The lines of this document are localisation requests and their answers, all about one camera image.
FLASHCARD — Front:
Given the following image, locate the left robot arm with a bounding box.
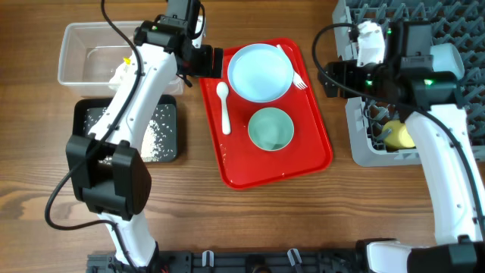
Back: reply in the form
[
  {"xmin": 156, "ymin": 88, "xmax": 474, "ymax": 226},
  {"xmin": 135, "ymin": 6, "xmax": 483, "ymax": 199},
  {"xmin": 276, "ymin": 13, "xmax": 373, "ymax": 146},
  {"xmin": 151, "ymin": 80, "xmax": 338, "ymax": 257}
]
[{"xmin": 66, "ymin": 18, "xmax": 223, "ymax": 272}]

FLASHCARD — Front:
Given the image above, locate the black tray with rice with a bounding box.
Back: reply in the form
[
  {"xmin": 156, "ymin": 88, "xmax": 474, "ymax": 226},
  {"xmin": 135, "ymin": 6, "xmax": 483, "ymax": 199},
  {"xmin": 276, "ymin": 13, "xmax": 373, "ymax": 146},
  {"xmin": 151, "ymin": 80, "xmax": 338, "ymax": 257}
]
[{"xmin": 73, "ymin": 95, "xmax": 177, "ymax": 163}]

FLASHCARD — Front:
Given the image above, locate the grey dishwasher rack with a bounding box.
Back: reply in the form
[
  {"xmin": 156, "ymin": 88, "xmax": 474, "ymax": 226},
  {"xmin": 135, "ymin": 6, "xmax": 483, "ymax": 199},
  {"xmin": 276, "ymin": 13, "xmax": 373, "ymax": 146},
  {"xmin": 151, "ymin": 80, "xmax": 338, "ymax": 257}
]
[{"xmin": 332, "ymin": 0, "xmax": 484, "ymax": 167}]

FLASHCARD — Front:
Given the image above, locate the white napkin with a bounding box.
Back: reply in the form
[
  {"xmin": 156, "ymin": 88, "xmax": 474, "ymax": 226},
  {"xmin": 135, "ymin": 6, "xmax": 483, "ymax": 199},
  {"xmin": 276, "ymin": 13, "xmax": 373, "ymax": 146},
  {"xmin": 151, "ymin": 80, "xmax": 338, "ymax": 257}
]
[{"xmin": 108, "ymin": 62, "xmax": 130, "ymax": 92}]

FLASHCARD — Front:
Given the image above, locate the mint green bowl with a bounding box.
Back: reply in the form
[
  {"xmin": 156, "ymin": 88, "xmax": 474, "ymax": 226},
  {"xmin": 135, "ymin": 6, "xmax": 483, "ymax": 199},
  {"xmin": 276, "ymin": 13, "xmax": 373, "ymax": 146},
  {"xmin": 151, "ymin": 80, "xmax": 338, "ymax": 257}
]
[{"xmin": 248, "ymin": 107, "xmax": 295, "ymax": 152}]

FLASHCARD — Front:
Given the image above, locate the white plastic fork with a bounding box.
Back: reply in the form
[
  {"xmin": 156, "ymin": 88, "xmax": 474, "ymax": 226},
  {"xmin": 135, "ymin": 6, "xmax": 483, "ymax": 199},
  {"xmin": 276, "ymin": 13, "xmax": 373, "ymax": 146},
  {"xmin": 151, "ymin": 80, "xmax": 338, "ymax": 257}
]
[{"xmin": 276, "ymin": 43, "xmax": 309, "ymax": 91}]

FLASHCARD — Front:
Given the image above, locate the light blue plate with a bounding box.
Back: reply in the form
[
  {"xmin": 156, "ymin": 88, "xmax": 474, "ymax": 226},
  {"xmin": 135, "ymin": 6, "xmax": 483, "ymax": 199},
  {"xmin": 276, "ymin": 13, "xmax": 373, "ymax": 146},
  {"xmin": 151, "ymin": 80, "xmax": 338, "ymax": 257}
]
[{"xmin": 227, "ymin": 43, "xmax": 294, "ymax": 103}]

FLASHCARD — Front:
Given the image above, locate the clear plastic waste bin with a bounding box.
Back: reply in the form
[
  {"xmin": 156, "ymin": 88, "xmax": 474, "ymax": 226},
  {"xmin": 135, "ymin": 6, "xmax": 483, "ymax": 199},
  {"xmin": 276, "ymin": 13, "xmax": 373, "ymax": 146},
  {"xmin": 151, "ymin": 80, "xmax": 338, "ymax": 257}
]
[{"xmin": 57, "ymin": 20, "xmax": 186, "ymax": 98}]

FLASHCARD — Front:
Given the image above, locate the yellow cup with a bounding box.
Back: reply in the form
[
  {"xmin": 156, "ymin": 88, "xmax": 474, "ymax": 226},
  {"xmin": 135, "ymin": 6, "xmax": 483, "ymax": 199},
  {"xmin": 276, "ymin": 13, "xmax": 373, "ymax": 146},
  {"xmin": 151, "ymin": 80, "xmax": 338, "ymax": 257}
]
[{"xmin": 383, "ymin": 120, "xmax": 415, "ymax": 149}]

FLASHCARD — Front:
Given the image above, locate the white plastic spoon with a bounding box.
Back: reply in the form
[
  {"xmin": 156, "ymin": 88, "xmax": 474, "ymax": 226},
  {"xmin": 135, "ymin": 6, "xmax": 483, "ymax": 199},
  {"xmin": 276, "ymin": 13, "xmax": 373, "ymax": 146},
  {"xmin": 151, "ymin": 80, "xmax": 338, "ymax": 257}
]
[{"xmin": 216, "ymin": 82, "xmax": 231, "ymax": 135}]

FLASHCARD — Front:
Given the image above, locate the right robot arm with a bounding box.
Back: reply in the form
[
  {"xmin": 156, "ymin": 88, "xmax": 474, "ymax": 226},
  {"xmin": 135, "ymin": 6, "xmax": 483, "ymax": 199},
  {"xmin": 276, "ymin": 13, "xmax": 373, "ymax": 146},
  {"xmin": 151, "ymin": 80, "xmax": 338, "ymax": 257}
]
[{"xmin": 319, "ymin": 43, "xmax": 484, "ymax": 272}]

